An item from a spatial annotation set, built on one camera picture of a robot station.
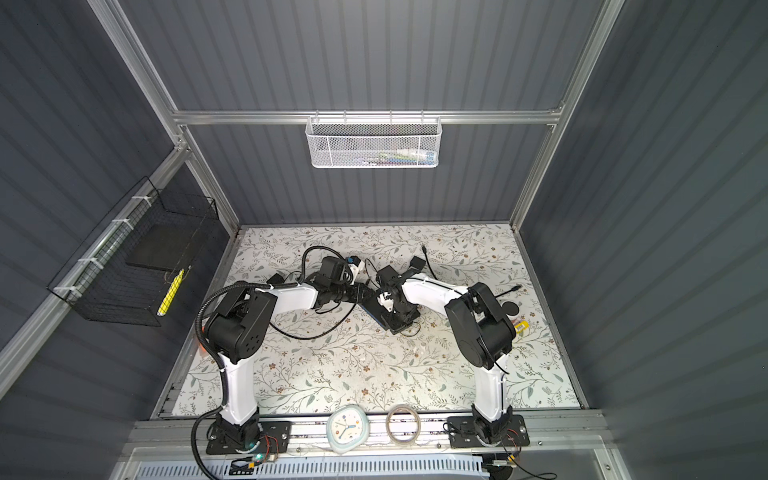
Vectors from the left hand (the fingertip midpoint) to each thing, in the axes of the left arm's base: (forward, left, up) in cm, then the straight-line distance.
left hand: (372, 295), depth 98 cm
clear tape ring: (-40, -4, -1) cm, 40 cm away
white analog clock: (-39, +7, +1) cm, 39 cm away
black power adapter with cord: (+13, -16, -1) cm, 21 cm away
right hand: (-12, -8, -2) cm, 14 cm away
